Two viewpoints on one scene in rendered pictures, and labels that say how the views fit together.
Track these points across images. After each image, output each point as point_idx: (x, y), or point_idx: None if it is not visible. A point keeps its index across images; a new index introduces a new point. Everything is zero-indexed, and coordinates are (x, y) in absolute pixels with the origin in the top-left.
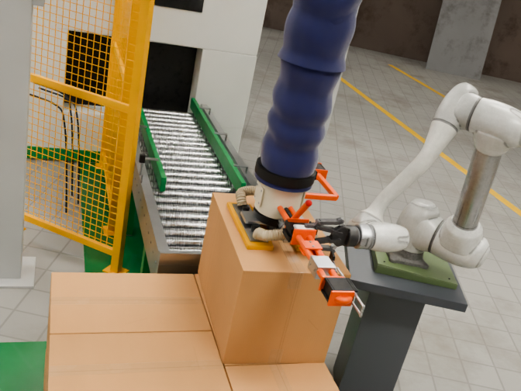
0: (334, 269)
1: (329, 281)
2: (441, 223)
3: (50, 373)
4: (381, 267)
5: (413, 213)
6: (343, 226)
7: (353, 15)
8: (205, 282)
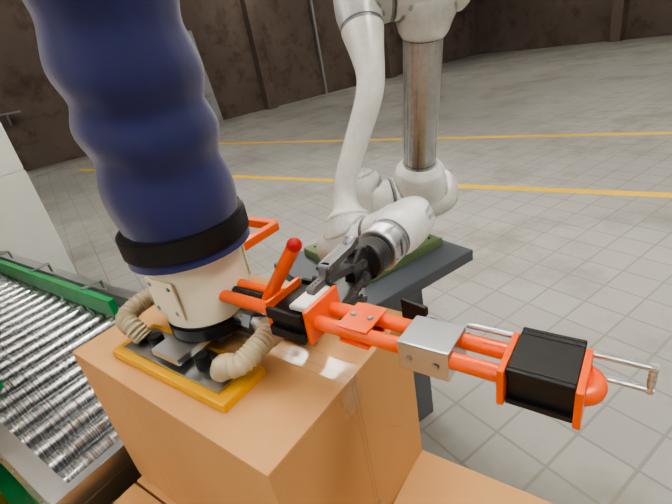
0: (465, 331)
1: (526, 371)
2: (390, 182)
3: None
4: None
5: (358, 191)
6: (359, 248)
7: None
8: (167, 489)
